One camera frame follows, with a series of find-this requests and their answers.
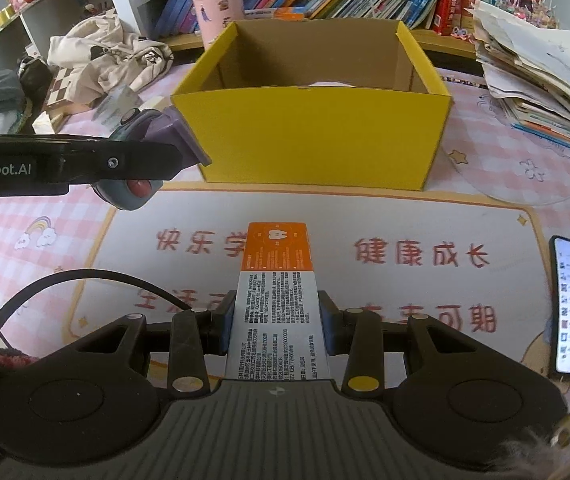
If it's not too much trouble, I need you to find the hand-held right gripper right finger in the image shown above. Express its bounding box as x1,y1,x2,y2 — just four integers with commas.
320,292,486,394

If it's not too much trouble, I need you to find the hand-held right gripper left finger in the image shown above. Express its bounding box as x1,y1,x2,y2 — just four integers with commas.
72,305,231,394

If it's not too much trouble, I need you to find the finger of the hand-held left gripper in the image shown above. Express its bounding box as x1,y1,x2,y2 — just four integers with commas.
67,139,184,185

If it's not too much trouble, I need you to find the orange white toothpaste box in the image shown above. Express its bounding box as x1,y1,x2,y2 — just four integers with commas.
225,221,339,382

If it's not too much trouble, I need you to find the yellow cardboard box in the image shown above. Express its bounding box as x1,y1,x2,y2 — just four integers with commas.
170,19,454,192

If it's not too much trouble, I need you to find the black bag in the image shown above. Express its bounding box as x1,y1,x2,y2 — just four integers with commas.
17,57,54,107

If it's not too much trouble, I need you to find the wooden chessboard box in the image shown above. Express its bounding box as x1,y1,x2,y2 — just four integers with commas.
45,67,96,122

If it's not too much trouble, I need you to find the beige crumpled cloth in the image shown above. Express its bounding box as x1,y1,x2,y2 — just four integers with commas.
47,14,174,109

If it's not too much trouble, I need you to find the white desk mat red print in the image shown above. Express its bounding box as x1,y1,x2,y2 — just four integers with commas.
67,189,562,378

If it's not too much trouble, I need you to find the pink sticker canister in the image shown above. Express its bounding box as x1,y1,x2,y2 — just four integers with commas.
191,0,246,49

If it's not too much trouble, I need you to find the orange white carton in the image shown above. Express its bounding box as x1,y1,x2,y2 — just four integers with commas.
245,7,307,21

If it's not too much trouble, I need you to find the grey fluffy beaded trim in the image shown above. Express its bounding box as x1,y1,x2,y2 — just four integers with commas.
492,370,570,480

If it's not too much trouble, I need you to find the stack of papers and booklets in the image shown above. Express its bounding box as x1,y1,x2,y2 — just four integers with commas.
472,0,570,162

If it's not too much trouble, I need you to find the black cable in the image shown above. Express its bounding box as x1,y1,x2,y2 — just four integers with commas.
0,269,201,366

